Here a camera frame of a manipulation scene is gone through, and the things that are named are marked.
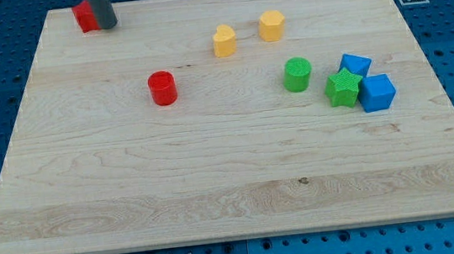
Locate yellow heart block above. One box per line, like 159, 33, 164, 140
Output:
213, 24, 236, 58

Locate red cylinder block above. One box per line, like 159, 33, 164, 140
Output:
148, 71, 178, 106

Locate blue angled block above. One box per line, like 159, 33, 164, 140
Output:
339, 54, 372, 77

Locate green cylinder block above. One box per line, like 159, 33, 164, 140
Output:
283, 57, 312, 93

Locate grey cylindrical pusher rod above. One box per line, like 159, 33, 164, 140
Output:
87, 0, 118, 29

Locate green star block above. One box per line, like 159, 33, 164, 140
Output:
325, 68, 363, 108

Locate blue cube block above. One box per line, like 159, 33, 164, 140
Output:
358, 74, 397, 113

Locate yellow hexagon block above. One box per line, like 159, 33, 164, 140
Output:
258, 10, 285, 42

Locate wooden board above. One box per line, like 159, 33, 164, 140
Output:
0, 0, 454, 254

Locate red block under rod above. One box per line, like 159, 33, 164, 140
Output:
71, 0, 100, 33

